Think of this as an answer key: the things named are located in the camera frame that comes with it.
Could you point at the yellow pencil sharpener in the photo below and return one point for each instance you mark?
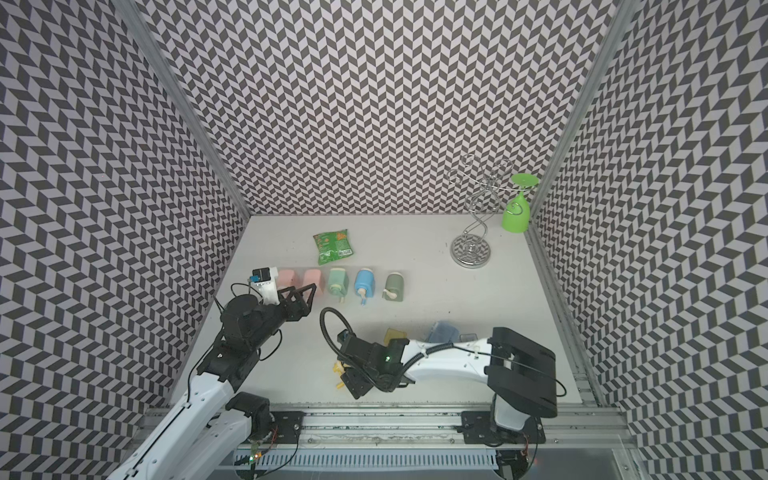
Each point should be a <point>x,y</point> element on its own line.
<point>338,369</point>

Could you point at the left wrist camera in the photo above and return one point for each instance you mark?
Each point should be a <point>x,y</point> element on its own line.
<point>264,282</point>

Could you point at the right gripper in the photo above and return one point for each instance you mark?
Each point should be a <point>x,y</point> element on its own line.
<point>355,387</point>

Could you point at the green snack bag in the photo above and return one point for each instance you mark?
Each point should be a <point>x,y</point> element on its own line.
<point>333,246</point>

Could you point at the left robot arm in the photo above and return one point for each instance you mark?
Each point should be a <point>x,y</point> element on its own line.
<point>214,416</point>

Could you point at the light blue pencil sharpener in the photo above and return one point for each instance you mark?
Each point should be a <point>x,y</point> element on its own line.
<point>443,332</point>

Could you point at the yellow transparent tray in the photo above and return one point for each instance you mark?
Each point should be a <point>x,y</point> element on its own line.
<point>393,334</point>

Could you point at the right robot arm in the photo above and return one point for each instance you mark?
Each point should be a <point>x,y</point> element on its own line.
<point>520,372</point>

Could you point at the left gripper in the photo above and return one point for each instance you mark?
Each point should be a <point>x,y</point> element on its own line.
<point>303,308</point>

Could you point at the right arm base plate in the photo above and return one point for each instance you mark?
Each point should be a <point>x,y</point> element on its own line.
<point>481,428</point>

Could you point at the green plastic wine glass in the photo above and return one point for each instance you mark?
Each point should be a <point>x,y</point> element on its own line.
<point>516,217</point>

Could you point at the sage green pencil sharpener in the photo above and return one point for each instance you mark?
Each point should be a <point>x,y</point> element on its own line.
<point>394,287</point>

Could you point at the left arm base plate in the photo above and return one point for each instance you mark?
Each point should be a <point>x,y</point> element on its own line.
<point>277,428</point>

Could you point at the metal wire glass rack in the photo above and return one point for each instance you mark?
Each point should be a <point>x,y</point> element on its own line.
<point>470,249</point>

